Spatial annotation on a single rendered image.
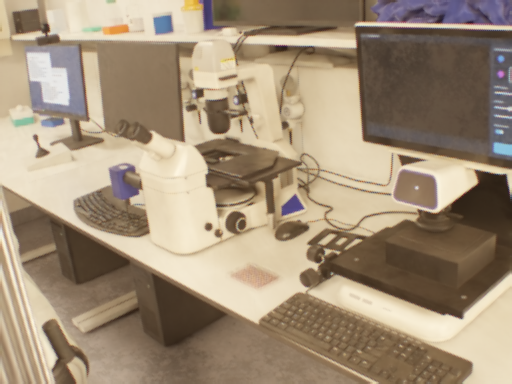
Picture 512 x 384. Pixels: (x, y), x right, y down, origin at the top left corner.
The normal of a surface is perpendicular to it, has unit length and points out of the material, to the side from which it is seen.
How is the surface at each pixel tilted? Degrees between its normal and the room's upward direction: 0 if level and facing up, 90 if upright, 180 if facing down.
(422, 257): 90
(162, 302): 90
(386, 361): 5
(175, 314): 90
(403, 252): 90
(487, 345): 0
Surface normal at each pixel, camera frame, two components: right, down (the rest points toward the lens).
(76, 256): 0.68, 0.21
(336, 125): -0.73, 0.30
